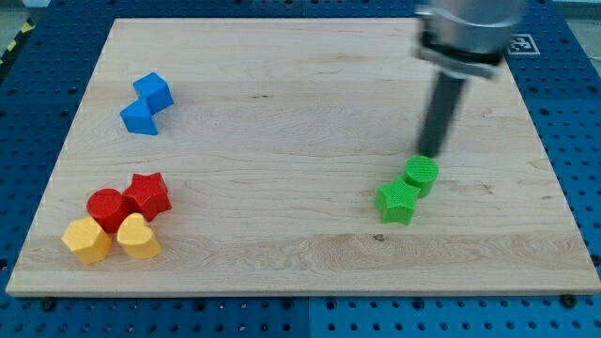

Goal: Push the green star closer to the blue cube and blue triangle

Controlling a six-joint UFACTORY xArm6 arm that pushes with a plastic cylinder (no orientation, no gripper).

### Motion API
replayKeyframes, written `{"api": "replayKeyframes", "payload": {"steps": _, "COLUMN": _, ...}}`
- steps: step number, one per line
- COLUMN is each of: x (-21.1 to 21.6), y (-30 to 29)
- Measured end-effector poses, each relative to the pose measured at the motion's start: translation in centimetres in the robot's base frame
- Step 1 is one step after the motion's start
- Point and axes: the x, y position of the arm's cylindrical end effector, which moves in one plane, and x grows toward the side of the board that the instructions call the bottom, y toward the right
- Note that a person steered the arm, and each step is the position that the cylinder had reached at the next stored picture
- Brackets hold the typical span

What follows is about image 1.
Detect green star block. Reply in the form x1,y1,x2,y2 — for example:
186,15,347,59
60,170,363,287
375,177,421,225

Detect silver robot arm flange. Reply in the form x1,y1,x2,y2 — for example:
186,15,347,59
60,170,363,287
414,0,526,79

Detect red star block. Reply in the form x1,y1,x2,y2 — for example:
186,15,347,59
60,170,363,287
123,173,172,222

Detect blue cube block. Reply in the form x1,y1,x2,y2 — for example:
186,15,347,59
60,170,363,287
132,72,174,115

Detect blue triangle block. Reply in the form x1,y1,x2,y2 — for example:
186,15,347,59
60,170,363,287
120,99,158,135

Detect wooden board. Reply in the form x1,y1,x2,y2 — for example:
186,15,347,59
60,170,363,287
7,19,600,298

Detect green cylinder block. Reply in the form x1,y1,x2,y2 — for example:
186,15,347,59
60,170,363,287
403,156,439,198

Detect black pusher rod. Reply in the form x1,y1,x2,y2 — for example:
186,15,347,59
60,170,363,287
417,70,466,158

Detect yellow heart block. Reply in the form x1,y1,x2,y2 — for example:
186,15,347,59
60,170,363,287
116,213,162,259

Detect red cylinder block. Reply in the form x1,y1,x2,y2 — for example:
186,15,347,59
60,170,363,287
86,188,129,234

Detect yellow hexagon block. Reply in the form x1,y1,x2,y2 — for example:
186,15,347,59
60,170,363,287
61,217,113,265

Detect fiducial marker tag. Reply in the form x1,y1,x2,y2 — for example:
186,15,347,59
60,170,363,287
507,33,540,55

